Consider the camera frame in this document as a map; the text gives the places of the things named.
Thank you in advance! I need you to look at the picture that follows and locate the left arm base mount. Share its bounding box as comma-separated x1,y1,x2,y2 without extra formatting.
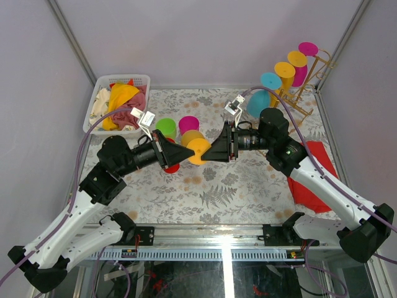
99,212,154,248

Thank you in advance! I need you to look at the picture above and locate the gold wire glass rack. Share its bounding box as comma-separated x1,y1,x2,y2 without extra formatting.
257,48,338,159

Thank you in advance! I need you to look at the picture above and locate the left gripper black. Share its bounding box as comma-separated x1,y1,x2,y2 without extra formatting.
118,130,197,178

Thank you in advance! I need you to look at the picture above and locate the red folded cloth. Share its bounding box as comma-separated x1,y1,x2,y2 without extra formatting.
287,141,338,214

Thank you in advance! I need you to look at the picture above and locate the red plastic wine glass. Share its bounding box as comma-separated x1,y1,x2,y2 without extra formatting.
163,138,180,174

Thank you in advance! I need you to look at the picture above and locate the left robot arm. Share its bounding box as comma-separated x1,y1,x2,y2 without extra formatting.
7,130,195,293

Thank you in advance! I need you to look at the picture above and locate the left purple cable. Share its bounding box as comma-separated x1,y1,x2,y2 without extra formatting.
0,107,134,286

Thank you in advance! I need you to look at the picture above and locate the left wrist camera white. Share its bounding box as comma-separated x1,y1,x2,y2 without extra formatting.
130,107,155,140

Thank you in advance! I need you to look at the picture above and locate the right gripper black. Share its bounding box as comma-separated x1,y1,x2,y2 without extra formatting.
201,121,274,163

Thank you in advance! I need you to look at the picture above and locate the teal plastic wine glass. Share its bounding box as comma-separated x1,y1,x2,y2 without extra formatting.
246,72,282,118

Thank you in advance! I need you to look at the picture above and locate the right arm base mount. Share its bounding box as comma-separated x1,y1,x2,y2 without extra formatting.
257,212,311,246

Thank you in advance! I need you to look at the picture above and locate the yellow wine glass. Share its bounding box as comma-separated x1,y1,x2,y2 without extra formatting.
274,61,296,99
181,130,211,165
287,50,309,88

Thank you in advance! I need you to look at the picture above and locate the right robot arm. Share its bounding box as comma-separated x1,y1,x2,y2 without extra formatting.
201,108,395,263

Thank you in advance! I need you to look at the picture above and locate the aluminium front rail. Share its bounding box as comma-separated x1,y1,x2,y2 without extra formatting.
73,222,311,249

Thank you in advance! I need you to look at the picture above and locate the white plastic basket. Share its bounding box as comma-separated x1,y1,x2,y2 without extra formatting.
83,74,150,137

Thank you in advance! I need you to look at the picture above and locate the magenta plastic wine glass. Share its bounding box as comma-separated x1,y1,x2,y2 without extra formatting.
178,115,200,135

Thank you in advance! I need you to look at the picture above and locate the rear magenta wine glass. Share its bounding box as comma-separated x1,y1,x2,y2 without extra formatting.
298,42,319,56

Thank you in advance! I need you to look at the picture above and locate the pink cloth in basket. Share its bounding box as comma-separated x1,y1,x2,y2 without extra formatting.
113,84,148,131

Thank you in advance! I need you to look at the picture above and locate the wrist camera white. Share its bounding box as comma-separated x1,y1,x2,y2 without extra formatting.
224,95,245,127
130,107,155,140

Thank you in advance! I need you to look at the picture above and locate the slotted grey cable duct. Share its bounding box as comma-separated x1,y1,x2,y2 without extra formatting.
88,247,304,262

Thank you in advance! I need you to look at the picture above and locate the cream floral cloth in basket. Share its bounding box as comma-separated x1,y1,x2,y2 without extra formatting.
89,88,111,125

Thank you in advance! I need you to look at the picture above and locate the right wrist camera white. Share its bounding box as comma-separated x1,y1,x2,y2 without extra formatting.
224,95,245,127

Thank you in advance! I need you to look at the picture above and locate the yellow cloth in basket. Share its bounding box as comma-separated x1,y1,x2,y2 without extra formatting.
102,83,140,131

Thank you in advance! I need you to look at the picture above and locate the green plastic wine glass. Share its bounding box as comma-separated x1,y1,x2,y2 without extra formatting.
156,118,177,140

